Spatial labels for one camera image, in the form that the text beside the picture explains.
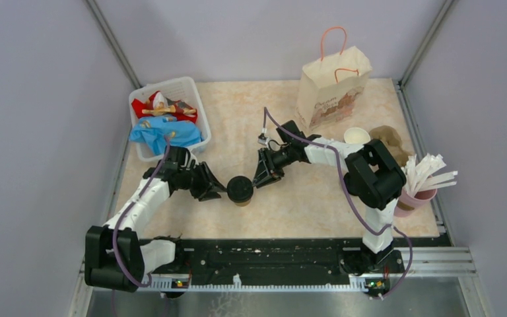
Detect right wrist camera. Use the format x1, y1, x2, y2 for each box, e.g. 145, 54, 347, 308
257, 131, 273, 148

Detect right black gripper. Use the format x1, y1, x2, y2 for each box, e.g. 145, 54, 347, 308
252, 145, 294, 190

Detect red snack bag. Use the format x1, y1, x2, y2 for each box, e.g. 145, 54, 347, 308
131, 90, 198, 123

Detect pink holder cup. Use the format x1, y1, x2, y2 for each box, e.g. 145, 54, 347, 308
394, 189, 438, 217

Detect brown paper cup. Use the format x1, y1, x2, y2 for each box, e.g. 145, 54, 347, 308
232, 199, 251, 207

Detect cardboard cup carrier stack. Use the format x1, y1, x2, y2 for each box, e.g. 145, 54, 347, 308
369, 125, 413, 167

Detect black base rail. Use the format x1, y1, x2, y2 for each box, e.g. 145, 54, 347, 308
148, 238, 414, 298

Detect white plastic basket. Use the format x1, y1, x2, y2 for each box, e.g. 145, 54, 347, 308
129, 77, 211, 162

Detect blue snack bag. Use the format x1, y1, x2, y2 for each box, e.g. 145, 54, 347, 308
129, 117, 203, 155

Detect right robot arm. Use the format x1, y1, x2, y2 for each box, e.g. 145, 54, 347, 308
253, 120, 407, 275

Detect black cup lid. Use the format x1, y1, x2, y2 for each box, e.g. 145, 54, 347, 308
226, 176, 254, 201

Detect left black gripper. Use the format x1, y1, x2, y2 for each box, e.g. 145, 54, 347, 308
178, 161, 228, 201

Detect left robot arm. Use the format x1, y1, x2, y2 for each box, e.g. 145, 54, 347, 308
84, 147, 226, 293

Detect paper takeout bag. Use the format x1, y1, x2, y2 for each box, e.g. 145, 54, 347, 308
295, 26, 373, 131

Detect stack of paper cups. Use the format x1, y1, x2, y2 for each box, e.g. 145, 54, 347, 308
343, 127, 371, 145

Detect white wrapped straws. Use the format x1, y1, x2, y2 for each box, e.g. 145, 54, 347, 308
401, 153, 458, 197

